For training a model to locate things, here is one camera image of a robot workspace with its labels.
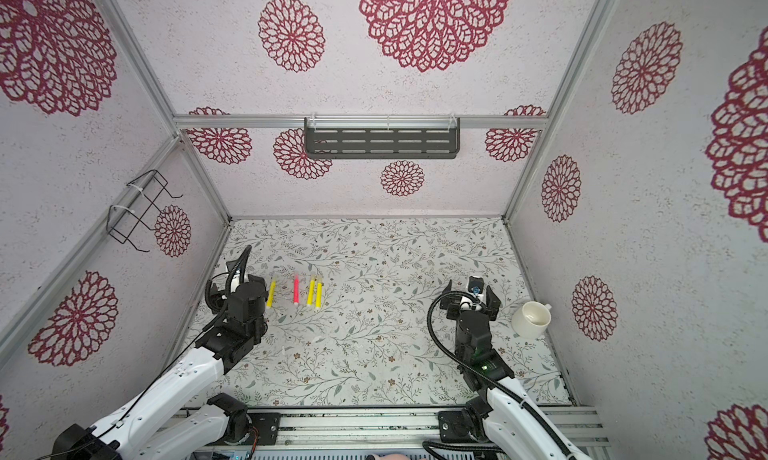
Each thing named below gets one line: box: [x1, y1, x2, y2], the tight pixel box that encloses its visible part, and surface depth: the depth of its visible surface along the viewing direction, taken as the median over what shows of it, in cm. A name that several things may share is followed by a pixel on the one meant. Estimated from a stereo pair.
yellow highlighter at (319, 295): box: [316, 283, 323, 308], surface depth 100 cm
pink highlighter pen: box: [293, 275, 301, 304], surface depth 102 cm
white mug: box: [511, 301, 552, 339], surface depth 89 cm
